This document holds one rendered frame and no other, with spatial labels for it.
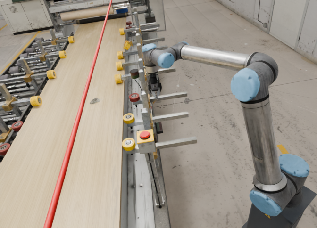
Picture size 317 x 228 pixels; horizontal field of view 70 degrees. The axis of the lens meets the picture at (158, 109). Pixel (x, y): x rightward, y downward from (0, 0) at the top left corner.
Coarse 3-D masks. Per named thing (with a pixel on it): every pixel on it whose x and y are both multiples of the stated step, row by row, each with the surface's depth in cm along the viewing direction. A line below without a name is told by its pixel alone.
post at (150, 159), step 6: (150, 156) 100; (150, 162) 101; (150, 168) 105; (150, 174) 107; (156, 174) 108; (156, 180) 110; (156, 186) 112; (156, 192) 116; (156, 198) 120; (162, 198) 125; (156, 204) 123; (162, 204) 123
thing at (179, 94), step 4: (180, 92) 181; (184, 92) 180; (156, 96) 181; (160, 96) 180; (164, 96) 179; (168, 96) 179; (172, 96) 179; (176, 96) 180; (180, 96) 180; (184, 96) 180; (140, 100) 179; (152, 100) 180; (160, 100) 180; (136, 104) 180
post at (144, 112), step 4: (144, 108) 119; (144, 112) 118; (144, 116) 119; (148, 116) 120; (144, 120) 121; (148, 120) 121; (144, 124) 123; (148, 124) 123; (144, 128) 124; (148, 128) 124; (156, 160) 141; (156, 164) 143
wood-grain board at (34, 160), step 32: (96, 32) 318; (64, 64) 243; (96, 64) 233; (64, 96) 190; (96, 96) 184; (32, 128) 161; (64, 128) 156; (96, 128) 152; (32, 160) 136; (96, 160) 130; (0, 192) 120; (32, 192) 118; (64, 192) 115; (96, 192) 113; (0, 224) 106; (32, 224) 104; (64, 224) 102; (96, 224) 100
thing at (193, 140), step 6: (186, 138) 141; (192, 138) 141; (156, 144) 141; (162, 144) 140; (168, 144) 140; (174, 144) 140; (180, 144) 141; (186, 144) 141; (132, 150) 139; (138, 150) 140
